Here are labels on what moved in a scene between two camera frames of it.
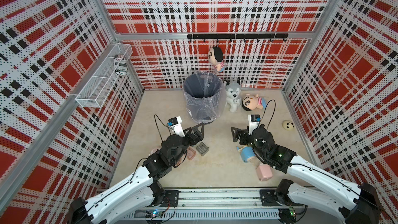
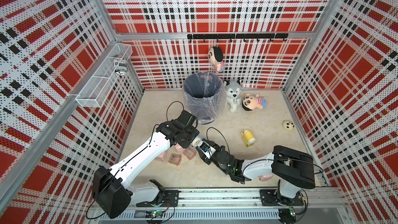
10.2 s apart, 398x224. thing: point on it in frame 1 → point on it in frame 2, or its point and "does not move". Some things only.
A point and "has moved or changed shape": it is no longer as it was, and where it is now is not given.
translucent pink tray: (190, 153) does not move
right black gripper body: (258, 151) → (214, 159)
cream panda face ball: (288, 125) does not move
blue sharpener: (246, 152) has moved or changed shape
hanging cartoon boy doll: (215, 56) does not move
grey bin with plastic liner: (204, 95) does not move
